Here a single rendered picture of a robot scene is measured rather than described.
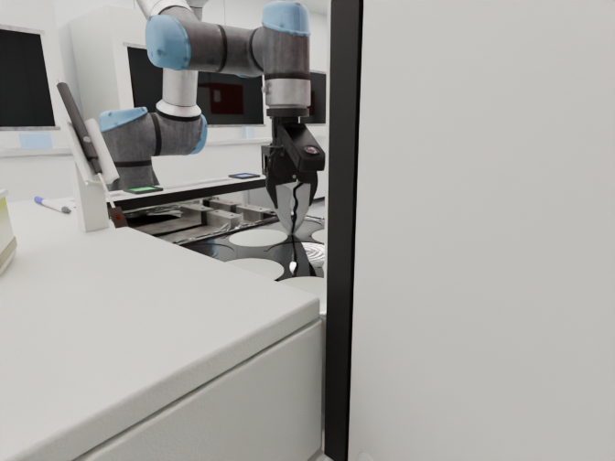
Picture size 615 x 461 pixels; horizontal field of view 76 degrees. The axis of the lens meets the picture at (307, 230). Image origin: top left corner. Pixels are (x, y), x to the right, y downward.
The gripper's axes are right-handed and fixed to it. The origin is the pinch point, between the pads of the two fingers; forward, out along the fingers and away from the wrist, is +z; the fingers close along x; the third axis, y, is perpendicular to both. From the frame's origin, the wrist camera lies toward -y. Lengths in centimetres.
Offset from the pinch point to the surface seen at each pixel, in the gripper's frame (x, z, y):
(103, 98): 61, -38, 352
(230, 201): 6.7, -0.4, 24.6
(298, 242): 0.5, 1.6, -4.3
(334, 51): 10.1, -22.3, -38.5
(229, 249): 11.9, 1.5, -3.5
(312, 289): 5.3, 1.5, -22.6
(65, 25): 90, -106, 404
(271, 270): 8.2, 1.5, -14.8
